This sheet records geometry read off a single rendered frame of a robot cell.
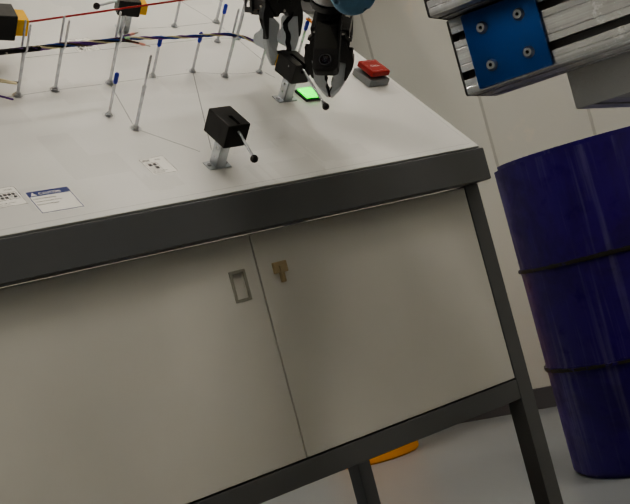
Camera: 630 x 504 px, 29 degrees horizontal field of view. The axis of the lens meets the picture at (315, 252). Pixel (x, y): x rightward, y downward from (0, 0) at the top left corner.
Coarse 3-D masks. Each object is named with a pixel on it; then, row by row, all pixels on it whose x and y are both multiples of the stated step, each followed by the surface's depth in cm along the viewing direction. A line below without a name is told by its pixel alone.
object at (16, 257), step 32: (416, 160) 228; (448, 160) 233; (480, 160) 238; (256, 192) 203; (288, 192) 207; (320, 192) 211; (352, 192) 216; (384, 192) 221; (416, 192) 226; (96, 224) 183; (128, 224) 186; (160, 224) 190; (192, 224) 194; (224, 224) 198; (256, 224) 202; (288, 224) 212; (0, 256) 172; (32, 256) 175; (64, 256) 179; (96, 256) 182; (128, 256) 185
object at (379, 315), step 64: (448, 192) 237; (256, 256) 205; (320, 256) 214; (384, 256) 224; (448, 256) 234; (320, 320) 211; (384, 320) 221; (448, 320) 231; (320, 384) 209; (384, 384) 218; (448, 384) 228; (320, 448) 206
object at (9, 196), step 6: (12, 186) 185; (0, 192) 183; (6, 192) 183; (12, 192) 184; (18, 192) 184; (0, 198) 182; (6, 198) 182; (12, 198) 182; (18, 198) 183; (0, 204) 180; (6, 204) 181; (12, 204) 181; (18, 204) 182
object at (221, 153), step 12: (216, 108) 202; (228, 108) 204; (216, 120) 201; (228, 120) 200; (240, 120) 201; (216, 132) 201; (228, 132) 199; (240, 132) 200; (216, 144) 204; (228, 144) 201; (240, 144) 203; (216, 156) 205; (252, 156) 198; (216, 168) 205
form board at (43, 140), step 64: (0, 0) 236; (64, 0) 244; (192, 0) 261; (0, 64) 215; (64, 64) 222; (128, 64) 229; (192, 64) 236; (256, 64) 244; (0, 128) 198; (64, 128) 203; (128, 128) 209; (192, 128) 215; (256, 128) 221; (320, 128) 228; (384, 128) 236; (448, 128) 243; (128, 192) 192; (192, 192) 198
